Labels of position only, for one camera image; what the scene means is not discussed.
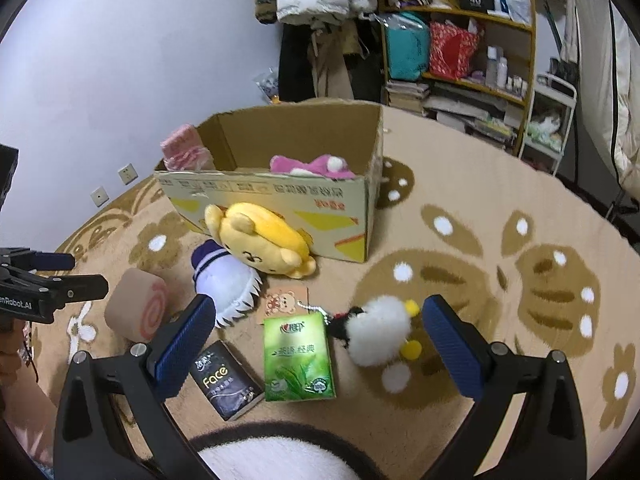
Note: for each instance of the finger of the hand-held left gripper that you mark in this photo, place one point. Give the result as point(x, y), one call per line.
point(52, 261)
point(80, 286)

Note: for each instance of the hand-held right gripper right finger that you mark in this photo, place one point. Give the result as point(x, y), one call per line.
point(452, 347)

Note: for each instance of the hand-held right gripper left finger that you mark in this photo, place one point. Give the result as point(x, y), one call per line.
point(186, 345)

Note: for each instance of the white fluffy bird plush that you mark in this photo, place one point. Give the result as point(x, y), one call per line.
point(377, 330)

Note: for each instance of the cardboard box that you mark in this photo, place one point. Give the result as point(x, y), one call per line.
point(280, 195)

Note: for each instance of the person's left forearm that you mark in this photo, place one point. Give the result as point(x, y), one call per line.
point(25, 432)

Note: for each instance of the person's left hand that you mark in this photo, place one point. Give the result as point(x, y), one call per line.
point(11, 367)

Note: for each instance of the pink swirl roll plush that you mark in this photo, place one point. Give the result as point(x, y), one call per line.
point(129, 305)

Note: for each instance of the black tissue pack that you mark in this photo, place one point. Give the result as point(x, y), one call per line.
point(225, 381)

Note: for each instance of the white-haired navy plush doll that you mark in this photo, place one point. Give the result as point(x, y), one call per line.
point(225, 280)

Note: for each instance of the beige brown patterned rug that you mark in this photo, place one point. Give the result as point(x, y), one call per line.
point(450, 260)

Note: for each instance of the bear print paper tag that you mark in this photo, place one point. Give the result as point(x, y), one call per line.
point(284, 302)

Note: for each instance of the green tissue pack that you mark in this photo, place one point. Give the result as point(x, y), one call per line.
point(297, 360)

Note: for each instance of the yellow bear plush toy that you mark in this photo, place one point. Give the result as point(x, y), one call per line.
point(260, 240)

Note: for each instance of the black-rimmed white round cushion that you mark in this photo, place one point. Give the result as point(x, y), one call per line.
point(280, 460)

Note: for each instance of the pink fluffy striped plush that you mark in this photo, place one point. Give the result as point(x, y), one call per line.
point(182, 147)

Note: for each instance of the pink white plush toy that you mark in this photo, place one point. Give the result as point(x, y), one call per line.
point(302, 166)

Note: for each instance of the large pile of books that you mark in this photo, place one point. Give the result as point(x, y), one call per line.
point(470, 112)

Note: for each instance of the white metal cart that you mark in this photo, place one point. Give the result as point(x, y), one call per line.
point(550, 125)

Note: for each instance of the small stack of books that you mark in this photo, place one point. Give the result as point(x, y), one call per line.
point(406, 96)

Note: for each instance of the clear printed plastic bag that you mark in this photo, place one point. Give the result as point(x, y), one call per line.
point(267, 85)

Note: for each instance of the row of white bottles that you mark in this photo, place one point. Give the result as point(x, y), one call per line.
point(496, 67)

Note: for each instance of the wooden shelf unit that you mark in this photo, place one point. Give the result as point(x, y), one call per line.
point(522, 60)

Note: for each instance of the red patterned bag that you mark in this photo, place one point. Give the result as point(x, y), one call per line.
point(452, 50)

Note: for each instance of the black hanging coat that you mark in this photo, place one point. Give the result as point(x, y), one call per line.
point(295, 65)

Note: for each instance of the beige hanging coat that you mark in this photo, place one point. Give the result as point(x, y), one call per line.
point(335, 70)

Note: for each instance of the teal bag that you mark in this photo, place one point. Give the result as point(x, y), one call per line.
point(407, 47)

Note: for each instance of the white hanging curtain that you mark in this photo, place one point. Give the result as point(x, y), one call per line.
point(605, 60)

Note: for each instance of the white wall socket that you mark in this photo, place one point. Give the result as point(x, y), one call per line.
point(99, 196)
point(128, 173)

